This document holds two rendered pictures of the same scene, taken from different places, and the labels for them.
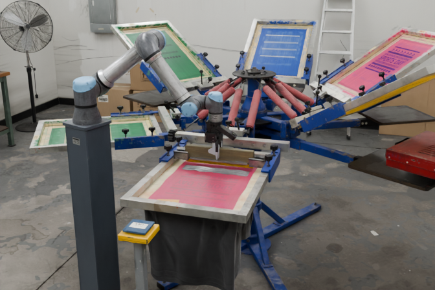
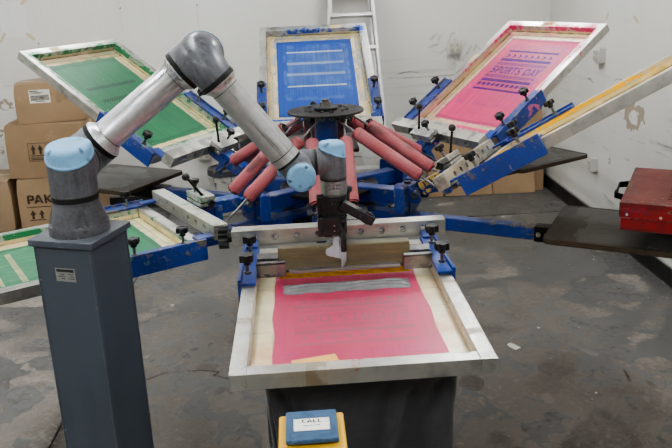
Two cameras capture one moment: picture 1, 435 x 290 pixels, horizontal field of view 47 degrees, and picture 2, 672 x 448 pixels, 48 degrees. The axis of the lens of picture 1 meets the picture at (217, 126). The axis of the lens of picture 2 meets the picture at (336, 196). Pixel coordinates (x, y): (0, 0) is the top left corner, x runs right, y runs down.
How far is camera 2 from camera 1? 0.94 m
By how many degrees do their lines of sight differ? 18
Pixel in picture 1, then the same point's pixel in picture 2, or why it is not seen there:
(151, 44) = (217, 56)
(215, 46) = not seen: hidden behind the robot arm
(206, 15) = (133, 38)
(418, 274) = (611, 396)
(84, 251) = not seen: outside the picture
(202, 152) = (312, 257)
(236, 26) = not seen: hidden behind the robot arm
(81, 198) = (85, 391)
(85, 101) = (79, 188)
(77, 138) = (68, 268)
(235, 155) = (376, 253)
